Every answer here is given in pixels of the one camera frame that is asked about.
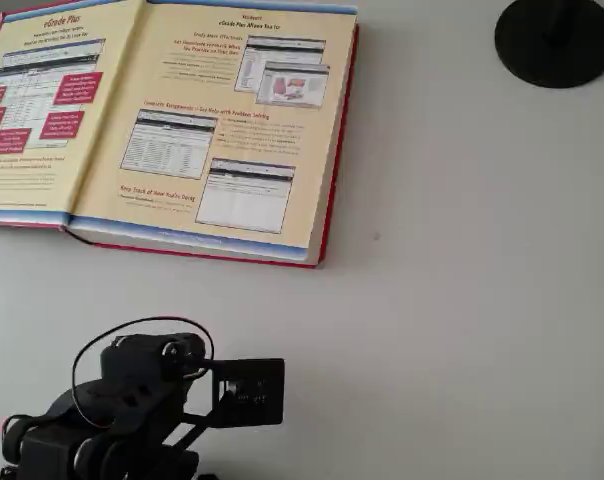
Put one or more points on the red anatomy textbook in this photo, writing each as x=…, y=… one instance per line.
x=182, y=125

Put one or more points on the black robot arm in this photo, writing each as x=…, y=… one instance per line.
x=57, y=450

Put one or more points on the black round stand base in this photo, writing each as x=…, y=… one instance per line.
x=552, y=45

